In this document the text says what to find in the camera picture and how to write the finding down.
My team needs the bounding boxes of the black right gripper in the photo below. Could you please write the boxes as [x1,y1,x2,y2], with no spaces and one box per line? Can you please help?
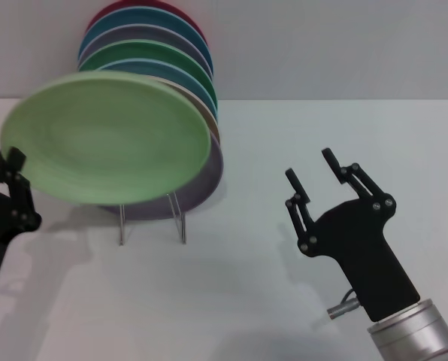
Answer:
[284,147,422,323]

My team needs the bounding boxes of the light green plate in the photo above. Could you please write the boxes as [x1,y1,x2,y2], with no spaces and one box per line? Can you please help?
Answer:
[0,71,213,206]

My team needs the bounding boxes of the lilac plate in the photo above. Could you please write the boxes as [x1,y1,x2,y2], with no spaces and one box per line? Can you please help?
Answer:
[95,131,225,221]

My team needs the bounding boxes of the beige plate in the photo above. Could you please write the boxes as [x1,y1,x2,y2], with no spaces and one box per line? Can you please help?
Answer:
[147,74,222,143]

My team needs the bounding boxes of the dark green plate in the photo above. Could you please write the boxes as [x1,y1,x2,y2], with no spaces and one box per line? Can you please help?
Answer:
[77,38,216,102]

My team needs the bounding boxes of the light blue plate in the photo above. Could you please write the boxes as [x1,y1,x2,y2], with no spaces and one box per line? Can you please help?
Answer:
[95,58,219,122]

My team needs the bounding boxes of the maroon red plate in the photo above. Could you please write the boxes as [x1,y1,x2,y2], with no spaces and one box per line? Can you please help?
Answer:
[86,0,209,48]

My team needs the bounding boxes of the grey purple plate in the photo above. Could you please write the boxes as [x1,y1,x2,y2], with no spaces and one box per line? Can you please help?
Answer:
[77,25,214,82]

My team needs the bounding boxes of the teal blue plate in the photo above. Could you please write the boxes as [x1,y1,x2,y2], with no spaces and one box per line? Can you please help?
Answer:
[77,7,213,72]

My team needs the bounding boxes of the right gripper cable connector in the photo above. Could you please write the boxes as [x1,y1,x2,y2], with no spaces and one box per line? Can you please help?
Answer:
[326,288,362,321]

